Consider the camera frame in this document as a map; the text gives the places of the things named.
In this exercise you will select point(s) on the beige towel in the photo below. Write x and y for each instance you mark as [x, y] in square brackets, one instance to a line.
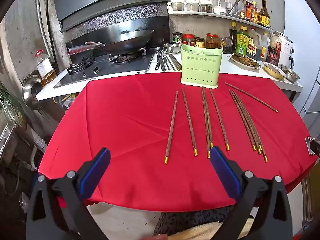
[200, 232]

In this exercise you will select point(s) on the white wall shelf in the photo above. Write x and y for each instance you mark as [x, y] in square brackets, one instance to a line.
[200, 13]

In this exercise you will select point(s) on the glass jar with red lid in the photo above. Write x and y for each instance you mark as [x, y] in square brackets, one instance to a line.
[219, 6]

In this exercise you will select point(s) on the oil bottle with red cap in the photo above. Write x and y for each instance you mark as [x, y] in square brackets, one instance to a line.
[46, 70]

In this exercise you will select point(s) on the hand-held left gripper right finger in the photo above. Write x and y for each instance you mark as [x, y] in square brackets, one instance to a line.
[222, 172]

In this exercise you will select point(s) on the black ladle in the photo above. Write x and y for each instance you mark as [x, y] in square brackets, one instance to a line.
[158, 60]

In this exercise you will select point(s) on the metal backsplash panel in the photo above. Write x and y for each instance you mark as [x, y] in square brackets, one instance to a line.
[112, 21]

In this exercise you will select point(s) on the green plant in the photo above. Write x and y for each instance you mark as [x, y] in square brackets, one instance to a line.
[10, 105]

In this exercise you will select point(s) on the plate of brown food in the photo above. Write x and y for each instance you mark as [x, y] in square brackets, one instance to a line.
[245, 61]

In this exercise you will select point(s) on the dark sauce jug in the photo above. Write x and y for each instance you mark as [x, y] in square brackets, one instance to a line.
[253, 47]

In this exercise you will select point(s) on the pale wall pipe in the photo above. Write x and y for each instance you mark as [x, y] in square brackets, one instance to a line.
[44, 30]

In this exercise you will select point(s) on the green perforated utensil holder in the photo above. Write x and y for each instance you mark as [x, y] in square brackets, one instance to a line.
[200, 65]

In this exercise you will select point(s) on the dark bottle with yellow cap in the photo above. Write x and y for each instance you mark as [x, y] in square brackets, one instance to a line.
[233, 33]

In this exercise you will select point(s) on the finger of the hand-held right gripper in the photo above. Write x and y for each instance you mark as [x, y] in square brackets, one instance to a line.
[315, 147]

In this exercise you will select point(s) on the small jar yellow label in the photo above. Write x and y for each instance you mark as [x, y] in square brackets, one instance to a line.
[199, 43]

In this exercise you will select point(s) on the bundle of metal chopsticks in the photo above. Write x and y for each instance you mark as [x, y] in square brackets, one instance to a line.
[172, 62]

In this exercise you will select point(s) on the dark plastic bag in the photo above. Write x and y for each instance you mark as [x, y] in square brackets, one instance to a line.
[226, 45]

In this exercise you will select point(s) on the orange sauce bottle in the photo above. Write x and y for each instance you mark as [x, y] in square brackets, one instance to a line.
[254, 12]

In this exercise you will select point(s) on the covered jar of pale spice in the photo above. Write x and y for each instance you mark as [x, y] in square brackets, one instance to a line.
[177, 5]

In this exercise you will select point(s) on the white drain pipe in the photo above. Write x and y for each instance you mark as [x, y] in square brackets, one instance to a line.
[38, 142]

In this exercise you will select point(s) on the leopard print stool cushion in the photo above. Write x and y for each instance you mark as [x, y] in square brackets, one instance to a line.
[187, 218]

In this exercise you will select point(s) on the small steel bowl of food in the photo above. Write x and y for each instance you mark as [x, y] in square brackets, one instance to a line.
[290, 73]

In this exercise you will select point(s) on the white plastic jug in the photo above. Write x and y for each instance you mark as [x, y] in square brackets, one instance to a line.
[265, 46]

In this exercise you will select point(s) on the green bottle with yellow cap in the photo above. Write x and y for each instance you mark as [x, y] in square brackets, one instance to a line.
[242, 42]

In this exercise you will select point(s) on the red sauce jar red lid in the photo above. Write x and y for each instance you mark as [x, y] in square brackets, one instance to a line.
[188, 40]

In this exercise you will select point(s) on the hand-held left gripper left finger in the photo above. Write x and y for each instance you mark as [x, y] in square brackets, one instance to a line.
[96, 172]

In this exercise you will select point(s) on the grey range hood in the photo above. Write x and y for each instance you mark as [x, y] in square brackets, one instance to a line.
[100, 2]

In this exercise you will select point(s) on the white kitchen appliance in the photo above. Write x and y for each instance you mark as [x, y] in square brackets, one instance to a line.
[287, 50]

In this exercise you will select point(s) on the dark jar with red label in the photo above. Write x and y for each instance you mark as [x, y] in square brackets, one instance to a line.
[273, 52]

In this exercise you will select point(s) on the red lid jars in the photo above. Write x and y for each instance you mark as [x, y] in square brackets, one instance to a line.
[212, 42]

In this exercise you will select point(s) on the shallow yellow-rimmed metal dish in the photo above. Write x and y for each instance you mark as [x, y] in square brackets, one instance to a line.
[273, 70]

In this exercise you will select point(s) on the clear cup with utensils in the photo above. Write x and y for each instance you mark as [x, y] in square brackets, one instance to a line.
[232, 6]

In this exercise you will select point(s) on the steel wok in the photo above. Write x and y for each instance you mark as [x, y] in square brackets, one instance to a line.
[125, 41]

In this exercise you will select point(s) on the covered jar of dark spice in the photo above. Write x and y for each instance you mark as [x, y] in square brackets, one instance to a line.
[206, 7]

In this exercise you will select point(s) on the steel gas stove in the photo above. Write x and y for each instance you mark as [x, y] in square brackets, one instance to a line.
[120, 67]

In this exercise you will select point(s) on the covered jar of beige spice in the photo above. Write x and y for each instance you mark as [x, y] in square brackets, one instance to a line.
[192, 5]

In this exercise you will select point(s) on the clear glass bottle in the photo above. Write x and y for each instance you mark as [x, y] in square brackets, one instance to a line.
[241, 8]

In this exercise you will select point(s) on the red tablecloth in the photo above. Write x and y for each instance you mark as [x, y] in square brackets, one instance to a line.
[125, 130]

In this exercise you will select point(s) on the tall dark bottle yellow label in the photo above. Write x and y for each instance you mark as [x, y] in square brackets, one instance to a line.
[264, 16]

